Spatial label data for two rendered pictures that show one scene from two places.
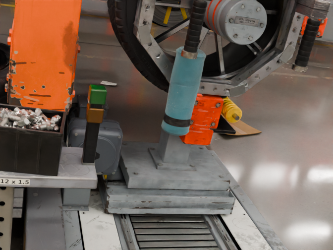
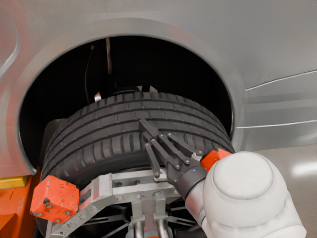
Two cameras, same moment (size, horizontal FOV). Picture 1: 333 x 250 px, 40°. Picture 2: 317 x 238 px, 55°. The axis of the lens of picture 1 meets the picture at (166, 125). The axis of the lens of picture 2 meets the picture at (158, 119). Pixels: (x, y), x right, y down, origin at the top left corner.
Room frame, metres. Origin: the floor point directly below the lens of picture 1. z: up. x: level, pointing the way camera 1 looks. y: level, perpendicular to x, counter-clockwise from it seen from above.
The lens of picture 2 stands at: (1.03, -0.22, 1.71)
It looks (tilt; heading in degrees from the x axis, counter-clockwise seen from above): 42 degrees down; 12
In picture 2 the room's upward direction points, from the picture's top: straight up
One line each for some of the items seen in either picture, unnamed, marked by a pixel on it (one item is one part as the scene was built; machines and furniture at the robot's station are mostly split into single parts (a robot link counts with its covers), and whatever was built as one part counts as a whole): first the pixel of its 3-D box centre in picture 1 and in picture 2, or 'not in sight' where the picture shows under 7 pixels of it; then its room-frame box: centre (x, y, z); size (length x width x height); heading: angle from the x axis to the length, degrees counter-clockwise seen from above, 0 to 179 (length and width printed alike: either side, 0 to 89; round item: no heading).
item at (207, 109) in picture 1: (194, 113); not in sight; (1.50, -0.09, 0.48); 0.16 x 0.12 x 0.17; 19
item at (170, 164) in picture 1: (176, 138); not in sight; (1.63, -0.05, 0.32); 0.40 x 0.30 x 0.28; 109
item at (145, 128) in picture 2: not in sight; (147, 132); (1.55, -0.09, 1.19); 0.07 x 0.01 x 0.03; 44
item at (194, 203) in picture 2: not in sight; (209, 200); (1.39, -0.25, 1.19); 0.09 x 0.06 x 0.09; 134
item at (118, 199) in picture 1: (160, 180); not in sight; (1.62, -0.02, 0.13); 0.50 x 0.36 x 0.10; 109
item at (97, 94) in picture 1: (97, 94); not in sight; (1.05, 0.18, 0.64); 0.04 x 0.04 x 0.04; 19
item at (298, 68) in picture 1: (306, 43); not in sight; (1.30, -0.34, 0.83); 0.04 x 0.04 x 0.16
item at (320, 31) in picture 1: (308, 24); not in sight; (1.58, -0.40, 0.85); 0.09 x 0.08 x 0.07; 109
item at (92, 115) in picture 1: (94, 113); not in sight; (1.05, 0.18, 0.59); 0.04 x 0.04 x 0.04; 19
